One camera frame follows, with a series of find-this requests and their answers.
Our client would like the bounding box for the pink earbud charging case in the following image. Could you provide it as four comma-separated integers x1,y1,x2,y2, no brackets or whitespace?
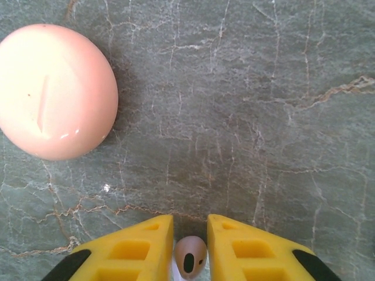
0,23,120,161

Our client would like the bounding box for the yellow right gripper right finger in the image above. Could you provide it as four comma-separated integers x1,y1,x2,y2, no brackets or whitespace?
207,214,333,281

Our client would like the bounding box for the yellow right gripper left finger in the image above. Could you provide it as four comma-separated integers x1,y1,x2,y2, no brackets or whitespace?
43,215,174,281

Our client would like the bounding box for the pink wireless earbud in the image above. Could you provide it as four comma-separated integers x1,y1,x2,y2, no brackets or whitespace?
171,236,208,281

